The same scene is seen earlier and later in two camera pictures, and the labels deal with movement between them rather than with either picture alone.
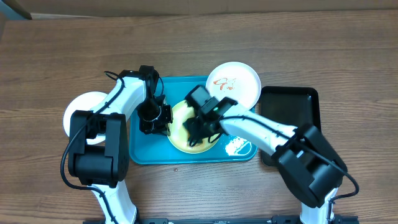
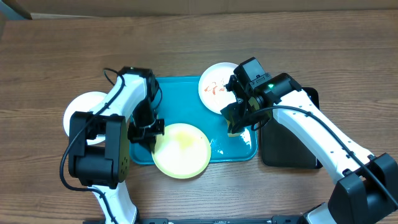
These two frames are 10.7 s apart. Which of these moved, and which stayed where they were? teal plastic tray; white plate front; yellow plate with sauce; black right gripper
Moved: yellow plate with sauce; black right gripper
Stayed: white plate front; teal plastic tray
